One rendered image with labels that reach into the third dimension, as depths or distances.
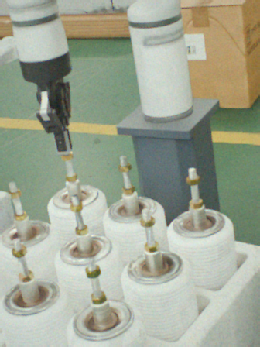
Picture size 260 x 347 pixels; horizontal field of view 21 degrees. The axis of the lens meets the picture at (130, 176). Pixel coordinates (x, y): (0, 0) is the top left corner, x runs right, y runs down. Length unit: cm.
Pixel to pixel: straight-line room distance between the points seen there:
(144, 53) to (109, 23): 174
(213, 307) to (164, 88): 42
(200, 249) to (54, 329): 23
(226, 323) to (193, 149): 38
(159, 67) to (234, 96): 86
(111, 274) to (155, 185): 35
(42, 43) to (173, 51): 28
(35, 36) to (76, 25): 202
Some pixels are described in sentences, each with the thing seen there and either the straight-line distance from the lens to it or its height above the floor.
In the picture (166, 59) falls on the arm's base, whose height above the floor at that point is 41.
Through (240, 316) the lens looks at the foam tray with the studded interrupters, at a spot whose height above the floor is 14.
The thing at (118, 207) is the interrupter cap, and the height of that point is 25.
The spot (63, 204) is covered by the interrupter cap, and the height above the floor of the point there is 25.
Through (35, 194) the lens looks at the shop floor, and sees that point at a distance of 178.
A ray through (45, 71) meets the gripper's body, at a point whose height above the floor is 48.
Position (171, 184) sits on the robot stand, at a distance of 130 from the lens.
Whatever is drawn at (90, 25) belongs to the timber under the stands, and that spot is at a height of 5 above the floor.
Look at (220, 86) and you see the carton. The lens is 207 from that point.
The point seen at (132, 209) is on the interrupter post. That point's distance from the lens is 109.
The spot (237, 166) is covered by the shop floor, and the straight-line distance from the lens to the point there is 175.
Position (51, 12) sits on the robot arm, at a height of 56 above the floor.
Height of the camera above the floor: 78
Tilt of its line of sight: 26 degrees down
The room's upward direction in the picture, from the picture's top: 10 degrees counter-clockwise
